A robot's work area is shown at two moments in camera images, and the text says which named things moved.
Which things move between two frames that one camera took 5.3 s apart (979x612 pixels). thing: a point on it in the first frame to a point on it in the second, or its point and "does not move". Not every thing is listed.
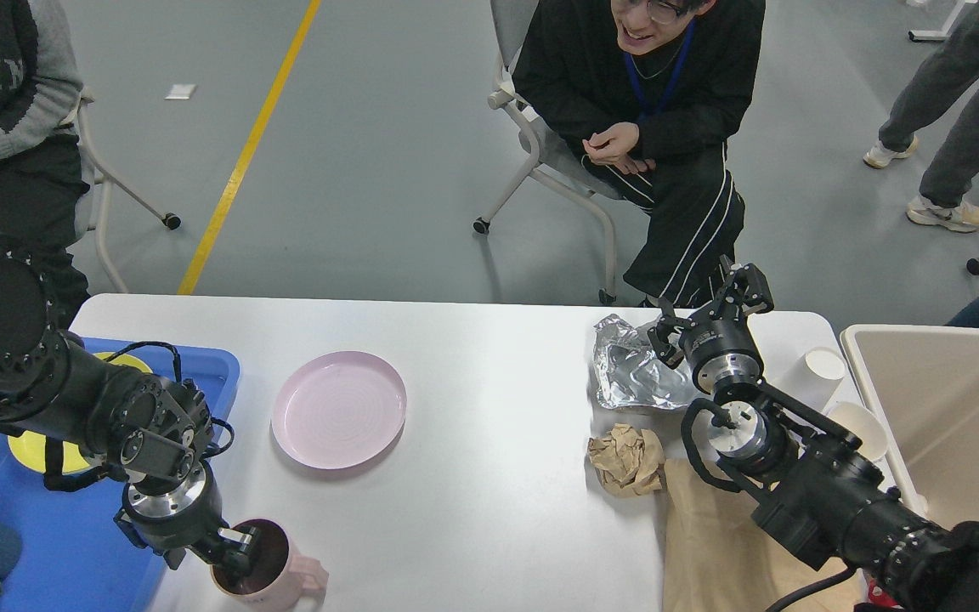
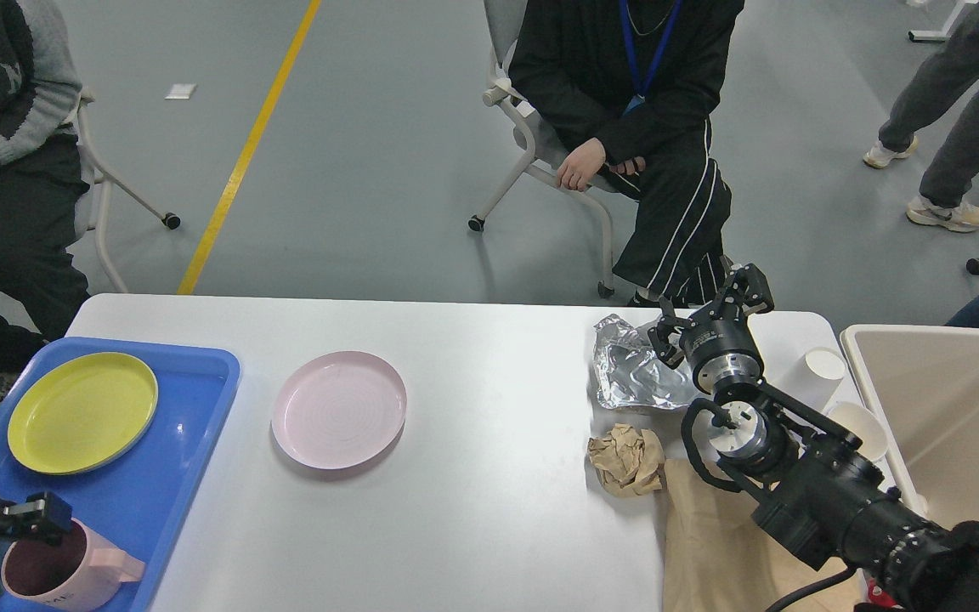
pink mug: x=280 y=580 to x=77 y=575
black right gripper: x=716 y=341 does not move
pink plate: x=338 y=410 does not move
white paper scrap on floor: x=180 y=92 does not move
